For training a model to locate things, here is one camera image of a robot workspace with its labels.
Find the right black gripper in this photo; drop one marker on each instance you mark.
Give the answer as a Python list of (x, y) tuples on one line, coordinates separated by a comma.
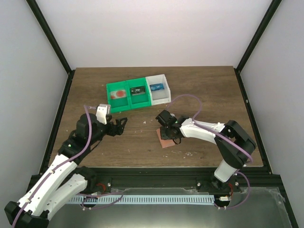
[(164, 136)]

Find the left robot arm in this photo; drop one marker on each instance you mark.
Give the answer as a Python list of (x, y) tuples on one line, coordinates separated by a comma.
[(64, 178)]

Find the green bin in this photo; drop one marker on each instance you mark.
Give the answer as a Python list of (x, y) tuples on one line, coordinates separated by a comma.
[(118, 105), (138, 101)]

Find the left green bin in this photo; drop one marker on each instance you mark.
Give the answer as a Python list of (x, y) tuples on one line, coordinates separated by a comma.
[(118, 105)]

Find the middle green bin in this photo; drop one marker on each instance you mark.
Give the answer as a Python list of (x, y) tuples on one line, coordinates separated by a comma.
[(138, 101)]

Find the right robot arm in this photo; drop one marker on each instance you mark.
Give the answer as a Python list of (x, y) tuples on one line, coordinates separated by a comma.
[(233, 142)]

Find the white bin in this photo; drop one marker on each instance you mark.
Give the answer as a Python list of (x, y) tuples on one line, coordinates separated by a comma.
[(159, 97)]

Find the light blue slotted cable duct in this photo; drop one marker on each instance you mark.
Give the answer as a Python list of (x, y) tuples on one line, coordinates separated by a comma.
[(145, 200)]

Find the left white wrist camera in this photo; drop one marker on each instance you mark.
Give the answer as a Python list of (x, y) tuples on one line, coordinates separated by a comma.
[(102, 111)]

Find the right black frame post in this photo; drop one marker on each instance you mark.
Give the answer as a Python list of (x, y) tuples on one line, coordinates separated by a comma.
[(258, 33)]

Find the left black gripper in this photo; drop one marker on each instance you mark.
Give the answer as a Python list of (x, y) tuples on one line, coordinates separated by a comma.
[(113, 132)]

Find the black frame post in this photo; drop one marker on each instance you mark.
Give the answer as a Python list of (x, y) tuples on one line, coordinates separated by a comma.
[(258, 33), (49, 34)]

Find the blue card in bin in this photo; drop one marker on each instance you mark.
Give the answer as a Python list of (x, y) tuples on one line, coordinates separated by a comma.
[(156, 87)]

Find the black card in bin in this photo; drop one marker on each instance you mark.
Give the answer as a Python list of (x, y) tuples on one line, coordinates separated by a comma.
[(138, 90)]

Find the black aluminium front rail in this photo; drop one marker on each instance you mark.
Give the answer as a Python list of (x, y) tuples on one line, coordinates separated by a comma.
[(196, 177)]

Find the red white card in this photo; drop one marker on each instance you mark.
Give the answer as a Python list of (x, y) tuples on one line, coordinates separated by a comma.
[(118, 94)]

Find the left black frame post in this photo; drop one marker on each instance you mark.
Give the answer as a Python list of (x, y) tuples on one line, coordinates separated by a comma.
[(49, 34)]

